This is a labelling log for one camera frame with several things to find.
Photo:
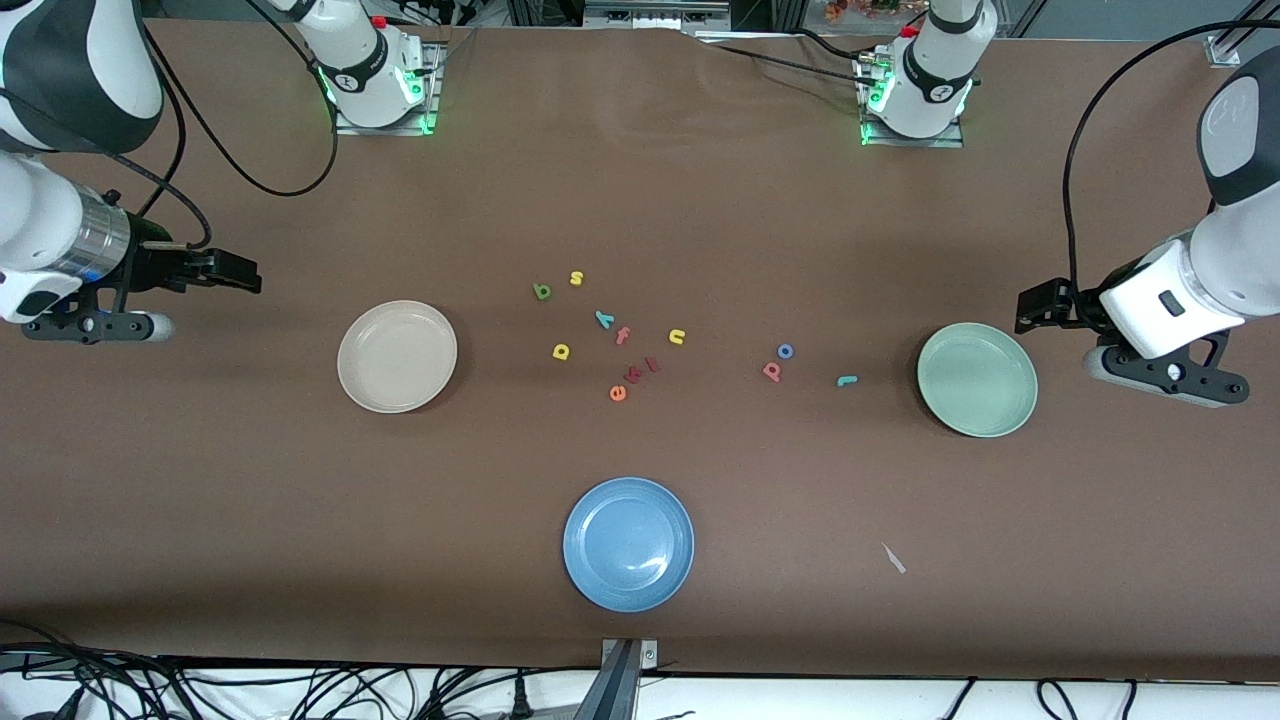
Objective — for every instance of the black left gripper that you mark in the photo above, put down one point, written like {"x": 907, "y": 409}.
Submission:
{"x": 1084, "y": 303}

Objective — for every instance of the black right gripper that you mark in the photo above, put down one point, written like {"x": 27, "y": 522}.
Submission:
{"x": 152, "y": 266}

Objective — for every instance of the pink letter p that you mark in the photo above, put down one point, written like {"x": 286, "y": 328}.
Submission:
{"x": 771, "y": 372}

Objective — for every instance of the pale green round plate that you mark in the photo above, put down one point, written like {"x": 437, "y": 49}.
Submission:
{"x": 977, "y": 380}

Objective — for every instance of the beige round plate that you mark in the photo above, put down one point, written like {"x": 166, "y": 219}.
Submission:
{"x": 397, "y": 357}

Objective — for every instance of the brown table cover sheet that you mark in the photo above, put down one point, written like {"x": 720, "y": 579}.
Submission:
{"x": 200, "y": 500}

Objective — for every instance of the white paper scrap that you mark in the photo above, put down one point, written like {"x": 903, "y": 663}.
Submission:
{"x": 893, "y": 558}

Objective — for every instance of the orange leafy object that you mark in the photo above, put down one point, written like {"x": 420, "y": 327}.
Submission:
{"x": 860, "y": 8}

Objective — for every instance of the blue round plate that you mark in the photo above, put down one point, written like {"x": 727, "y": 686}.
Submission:
{"x": 628, "y": 544}

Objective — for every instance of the black power plug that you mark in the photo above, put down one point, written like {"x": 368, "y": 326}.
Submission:
{"x": 520, "y": 700}

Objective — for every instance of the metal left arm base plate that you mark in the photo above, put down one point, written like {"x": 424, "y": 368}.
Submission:
{"x": 950, "y": 142}

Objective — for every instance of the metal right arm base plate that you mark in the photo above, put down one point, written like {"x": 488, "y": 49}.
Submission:
{"x": 434, "y": 90}

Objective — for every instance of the metal corner bracket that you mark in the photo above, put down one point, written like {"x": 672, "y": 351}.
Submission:
{"x": 1222, "y": 50}

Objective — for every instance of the aluminium frame bar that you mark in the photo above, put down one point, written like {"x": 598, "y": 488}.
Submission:
{"x": 655, "y": 12}

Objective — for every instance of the metal table edge bracket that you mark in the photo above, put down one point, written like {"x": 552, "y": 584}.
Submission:
{"x": 625, "y": 665}

